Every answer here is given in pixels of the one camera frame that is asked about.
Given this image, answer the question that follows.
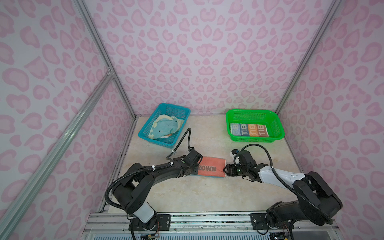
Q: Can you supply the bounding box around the pink orange towel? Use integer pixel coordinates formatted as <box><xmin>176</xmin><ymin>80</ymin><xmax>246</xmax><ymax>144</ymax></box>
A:
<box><xmin>191</xmin><ymin>157</ymin><xmax>226</xmax><ymax>178</ymax></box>

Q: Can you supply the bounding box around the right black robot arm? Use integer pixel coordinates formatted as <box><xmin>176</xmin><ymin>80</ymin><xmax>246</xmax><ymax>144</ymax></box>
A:
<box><xmin>223</xmin><ymin>149</ymin><xmax>343</xmax><ymax>229</ymax></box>

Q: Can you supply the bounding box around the left corner aluminium post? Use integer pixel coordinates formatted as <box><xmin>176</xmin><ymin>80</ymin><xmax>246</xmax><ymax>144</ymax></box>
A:
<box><xmin>74</xmin><ymin>0</ymin><xmax>137</xmax><ymax>120</ymax></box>

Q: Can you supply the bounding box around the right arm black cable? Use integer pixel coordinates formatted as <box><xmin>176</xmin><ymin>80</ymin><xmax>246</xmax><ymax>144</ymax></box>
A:
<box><xmin>233</xmin><ymin>143</ymin><xmax>334</xmax><ymax>240</ymax></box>

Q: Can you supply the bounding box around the left diagonal aluminium strut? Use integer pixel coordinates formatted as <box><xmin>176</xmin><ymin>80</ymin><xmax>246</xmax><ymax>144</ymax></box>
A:
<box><xmin>1</xmin><ymin>73</ymin><xmax>114</xmax><ymax>240</ymax></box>

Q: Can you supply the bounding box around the right corner aluminium post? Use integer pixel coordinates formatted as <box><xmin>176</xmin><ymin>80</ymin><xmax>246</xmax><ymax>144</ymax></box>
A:
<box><xmin>275</xmin><ymin>0</ymin><xmax>344</xmax><ymax>115</ymax></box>

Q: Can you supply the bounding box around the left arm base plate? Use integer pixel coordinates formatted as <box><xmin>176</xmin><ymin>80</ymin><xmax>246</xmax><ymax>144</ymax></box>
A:
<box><xmin>129</xmin><ymin>214</ymin><xmax>171</xmax><ymax>232</ymax></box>

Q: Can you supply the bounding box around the corner aluminium post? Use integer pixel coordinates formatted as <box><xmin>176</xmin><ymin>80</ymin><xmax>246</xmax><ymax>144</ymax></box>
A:
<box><xmin>74</xmin><ymin>0</ymin><xmax>137</xmax><ymax>120</ymax></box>
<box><xmin>275</xmin><ymin>0</ymin><xmax>344</xmax><ymax>115</ymax></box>

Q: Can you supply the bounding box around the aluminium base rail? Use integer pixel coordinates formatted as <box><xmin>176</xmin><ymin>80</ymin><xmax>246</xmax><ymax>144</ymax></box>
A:
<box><xmin>81</xmin><ymin>212</ymin><xmax>344</xmax><ymax>240</ymax></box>

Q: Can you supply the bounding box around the green plastic basket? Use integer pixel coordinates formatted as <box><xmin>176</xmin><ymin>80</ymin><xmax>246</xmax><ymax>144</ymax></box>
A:
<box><xmin>226</xmin><ymin>109</ymin><xmax>285</xmax><ymax>143</ymax></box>

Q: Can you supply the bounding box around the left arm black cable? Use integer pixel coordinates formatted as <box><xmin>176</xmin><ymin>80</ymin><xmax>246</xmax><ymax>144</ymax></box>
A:
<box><xmin>104</xmin><ymin>127</ymin><xmax>193</xmax><ymax>240</ymax></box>

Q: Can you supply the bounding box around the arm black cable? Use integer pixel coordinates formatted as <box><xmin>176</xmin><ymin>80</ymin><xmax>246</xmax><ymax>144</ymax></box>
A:
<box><xmin>104</xmin><ymin>127</ymin><xmax>193</xmax><ymax>240</ymax></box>
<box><xmin>233</xmin><ymin>143</ymin><xmax>334</xmax><ymax>240</ymax></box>

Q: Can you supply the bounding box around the teal yellow hippo towel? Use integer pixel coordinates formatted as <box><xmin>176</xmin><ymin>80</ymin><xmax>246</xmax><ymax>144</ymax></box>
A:
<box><xmin>148</xmin><ymin>115</ymin><xmax>184</xmax><ymax>140</ymax></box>

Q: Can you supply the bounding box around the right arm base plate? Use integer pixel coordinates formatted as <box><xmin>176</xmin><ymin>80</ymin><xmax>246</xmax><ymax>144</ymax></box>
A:
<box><xmin>250</xmin><ymin>213</ymin><xmax>290</xmax><ymax>231</ymax></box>

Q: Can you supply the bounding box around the teal plastic basket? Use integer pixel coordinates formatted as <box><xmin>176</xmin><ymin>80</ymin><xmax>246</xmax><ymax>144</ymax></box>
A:
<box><xmin>139</xmin><ymin>103</ymin><xmax>191</xmax><ymax>148</ymax></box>

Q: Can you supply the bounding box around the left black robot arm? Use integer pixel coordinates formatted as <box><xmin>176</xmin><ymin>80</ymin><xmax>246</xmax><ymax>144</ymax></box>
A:
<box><xmin>105</xmin><ymin>149</ymin><xmax>203</xmax><ymax>224</ymax></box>

